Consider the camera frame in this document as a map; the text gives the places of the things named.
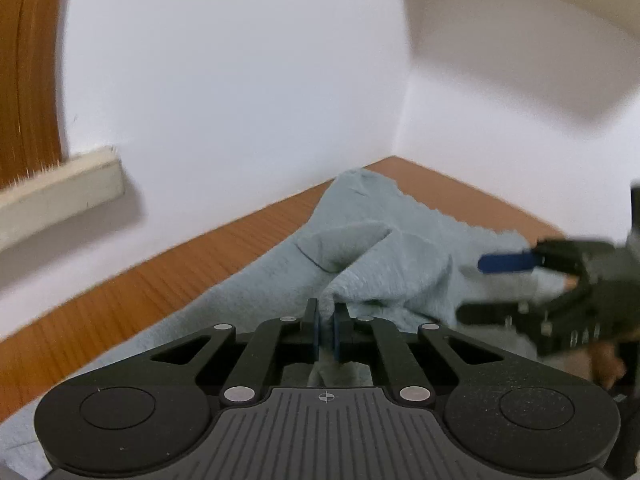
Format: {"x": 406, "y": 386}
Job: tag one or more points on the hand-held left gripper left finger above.
{"x": 316, "y": 330}

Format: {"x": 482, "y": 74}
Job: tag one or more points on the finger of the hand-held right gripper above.
{"x": 500, "y": 312}
{"x": 505, "y": 261}

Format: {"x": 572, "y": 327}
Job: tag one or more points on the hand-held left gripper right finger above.
{"x": 337, "y": 332}

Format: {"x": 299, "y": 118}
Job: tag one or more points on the grey sweatshirt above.
{"x": 390, "y": 250}

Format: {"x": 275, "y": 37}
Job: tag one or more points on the person's right hand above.
{"x": 607, "y": 362}

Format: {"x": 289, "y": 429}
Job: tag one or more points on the beige window sill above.
{"x": 60, "y": 192}

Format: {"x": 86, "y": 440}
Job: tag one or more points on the white wall shelf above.
{"x": 525, "y": 20}

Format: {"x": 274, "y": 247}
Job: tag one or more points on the wooden window frame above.
{"x": 30, "y": 70}

